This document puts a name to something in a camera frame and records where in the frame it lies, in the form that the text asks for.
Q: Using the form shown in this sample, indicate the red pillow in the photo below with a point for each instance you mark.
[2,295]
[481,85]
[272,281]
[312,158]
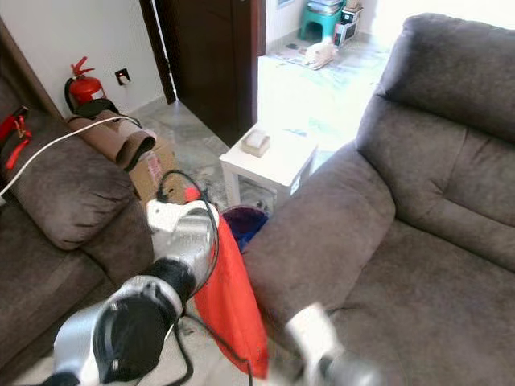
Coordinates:
[229,305]

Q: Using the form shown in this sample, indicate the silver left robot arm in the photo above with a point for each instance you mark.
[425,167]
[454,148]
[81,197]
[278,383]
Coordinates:
[137,322]

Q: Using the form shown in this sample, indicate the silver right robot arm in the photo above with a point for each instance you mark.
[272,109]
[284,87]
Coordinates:
[354,371]

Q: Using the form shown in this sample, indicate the grey fabric sofa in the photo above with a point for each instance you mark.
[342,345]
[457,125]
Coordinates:
[64,233]

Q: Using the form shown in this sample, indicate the patterned floor mat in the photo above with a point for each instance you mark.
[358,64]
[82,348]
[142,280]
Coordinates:
[288,55]

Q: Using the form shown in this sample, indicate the brown rolled cushion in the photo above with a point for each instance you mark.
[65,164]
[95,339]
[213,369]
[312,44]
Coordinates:
[109,138]

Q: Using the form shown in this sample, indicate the red fire extinguisher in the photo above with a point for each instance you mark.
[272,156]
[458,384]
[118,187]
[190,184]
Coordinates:
[85,88]

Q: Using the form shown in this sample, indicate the brown cardboard box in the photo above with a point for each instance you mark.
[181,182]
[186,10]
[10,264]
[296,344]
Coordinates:
[157,173]

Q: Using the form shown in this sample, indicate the dark brown wooden door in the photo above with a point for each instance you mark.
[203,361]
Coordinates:
[213,64]

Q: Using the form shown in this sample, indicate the purple waste bin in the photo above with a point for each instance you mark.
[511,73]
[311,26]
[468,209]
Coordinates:
[249,225]

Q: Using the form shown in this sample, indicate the beige tissue box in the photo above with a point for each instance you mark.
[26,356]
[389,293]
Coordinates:
[256,141]

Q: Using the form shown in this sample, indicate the white side table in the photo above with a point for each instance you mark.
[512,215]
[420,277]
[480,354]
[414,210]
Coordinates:
[278,165]

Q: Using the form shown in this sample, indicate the white plastic bag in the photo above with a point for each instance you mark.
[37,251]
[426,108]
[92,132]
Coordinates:
[320,53]

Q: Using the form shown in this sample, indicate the teal plastic stool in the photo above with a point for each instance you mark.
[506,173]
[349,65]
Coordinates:
[318,22]

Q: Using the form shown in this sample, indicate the stack of papers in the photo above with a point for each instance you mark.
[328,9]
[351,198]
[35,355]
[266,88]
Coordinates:
[323,5]

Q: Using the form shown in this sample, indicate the black and white box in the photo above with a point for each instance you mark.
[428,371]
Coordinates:
[348,27]

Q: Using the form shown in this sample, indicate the grey fabric armchair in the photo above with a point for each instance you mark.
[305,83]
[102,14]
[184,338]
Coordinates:
[418,217]

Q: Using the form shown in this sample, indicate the black wall socket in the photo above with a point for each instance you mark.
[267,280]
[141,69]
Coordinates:
[122,76]

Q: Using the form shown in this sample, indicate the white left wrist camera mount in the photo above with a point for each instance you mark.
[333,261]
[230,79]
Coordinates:
[169,215]

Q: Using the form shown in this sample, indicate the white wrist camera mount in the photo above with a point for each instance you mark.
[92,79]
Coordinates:
[169,215]
[314,334]

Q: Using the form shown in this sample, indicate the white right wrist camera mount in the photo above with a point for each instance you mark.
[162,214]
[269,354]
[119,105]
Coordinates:
[314,334]

